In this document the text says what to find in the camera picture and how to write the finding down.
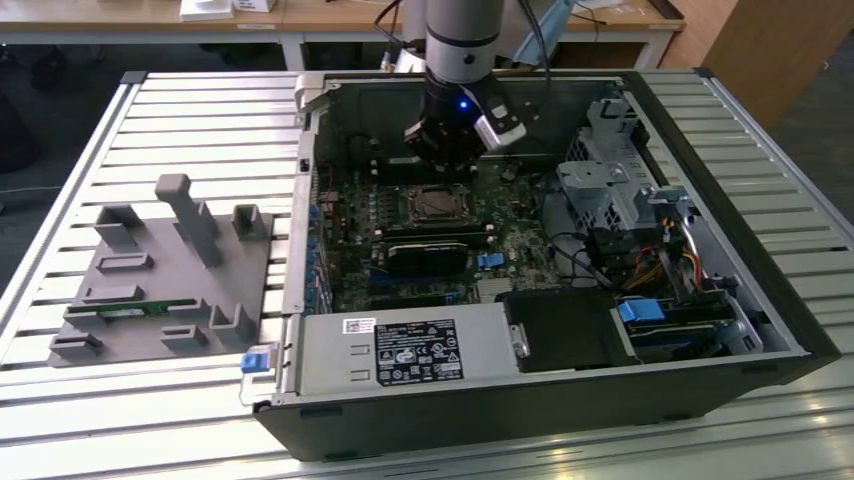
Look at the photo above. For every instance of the black PC case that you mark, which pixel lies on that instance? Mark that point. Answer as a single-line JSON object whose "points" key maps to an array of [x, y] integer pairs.
{"points": [[533, 425]]}

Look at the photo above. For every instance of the green motherboard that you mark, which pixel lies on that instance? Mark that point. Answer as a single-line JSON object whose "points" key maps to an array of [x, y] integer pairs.
{"points": [[520, 235]]}

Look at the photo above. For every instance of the small white box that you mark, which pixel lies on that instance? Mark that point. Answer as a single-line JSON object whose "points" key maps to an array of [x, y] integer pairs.
{"points": [[256, 5]]}

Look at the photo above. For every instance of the silver power supply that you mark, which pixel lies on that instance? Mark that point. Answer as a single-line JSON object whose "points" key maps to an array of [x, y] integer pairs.
{"points": [[333, 360]]}

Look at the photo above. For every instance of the silver perforated drive cage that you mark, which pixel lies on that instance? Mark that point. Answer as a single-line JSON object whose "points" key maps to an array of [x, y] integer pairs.
{"points": [[600, 200]]}

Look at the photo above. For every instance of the hard disk in blue carrier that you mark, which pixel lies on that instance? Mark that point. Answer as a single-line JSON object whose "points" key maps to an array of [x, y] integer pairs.
{"points": [[640, 311]]}

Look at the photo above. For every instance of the wooden desk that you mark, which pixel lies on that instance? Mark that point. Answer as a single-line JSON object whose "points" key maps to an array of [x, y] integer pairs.
{"points": [[133, 25]]}

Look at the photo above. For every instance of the blue case latch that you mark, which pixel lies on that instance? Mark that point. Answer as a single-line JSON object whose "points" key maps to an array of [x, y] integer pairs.
{"points": [[254, 363]]}

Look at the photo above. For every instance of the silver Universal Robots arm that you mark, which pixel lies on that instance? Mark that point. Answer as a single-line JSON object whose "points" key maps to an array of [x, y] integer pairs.
{"points": [[460, 45]]}

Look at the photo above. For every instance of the large white box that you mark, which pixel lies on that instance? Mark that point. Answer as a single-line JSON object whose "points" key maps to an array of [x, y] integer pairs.
{"points": [[206, 10]]}

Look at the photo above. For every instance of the silver CPU chip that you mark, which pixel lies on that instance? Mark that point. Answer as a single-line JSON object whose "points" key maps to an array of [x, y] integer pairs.
{"points": [[439, 202]]}

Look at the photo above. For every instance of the graphics card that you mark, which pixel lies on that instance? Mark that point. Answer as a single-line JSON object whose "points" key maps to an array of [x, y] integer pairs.
{"points": [[427, 257]]}

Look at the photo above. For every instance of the blue plastic board clip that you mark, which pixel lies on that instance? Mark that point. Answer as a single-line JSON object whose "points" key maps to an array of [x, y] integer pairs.
{"points": [[489, 261]]}

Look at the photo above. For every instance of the green RAM stick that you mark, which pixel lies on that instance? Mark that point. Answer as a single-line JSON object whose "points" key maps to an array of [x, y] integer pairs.
{"points": [[153, 306]]}

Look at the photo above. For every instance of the pale blue teach pendant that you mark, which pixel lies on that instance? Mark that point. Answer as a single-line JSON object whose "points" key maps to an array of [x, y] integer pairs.
{"points": [[543, 35]]}

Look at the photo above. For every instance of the grey parts rack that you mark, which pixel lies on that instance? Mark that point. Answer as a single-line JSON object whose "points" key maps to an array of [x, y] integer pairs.
{"points": [[166, 280]]}

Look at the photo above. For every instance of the silver finned heatsink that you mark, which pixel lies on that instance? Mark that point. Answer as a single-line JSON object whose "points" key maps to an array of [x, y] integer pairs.
{"points": [[496, 290]]}

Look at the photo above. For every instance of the black RAM slot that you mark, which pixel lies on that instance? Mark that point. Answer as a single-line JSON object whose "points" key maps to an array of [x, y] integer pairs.
{"points": [[423, 164], [433, 228], [433, 236], [433, 232], [433, 240], [423, 169], [423, 160]]}

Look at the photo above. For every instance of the wooden cabinet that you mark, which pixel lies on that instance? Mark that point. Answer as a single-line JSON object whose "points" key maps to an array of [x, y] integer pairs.
{"points": [[767, 50]]}

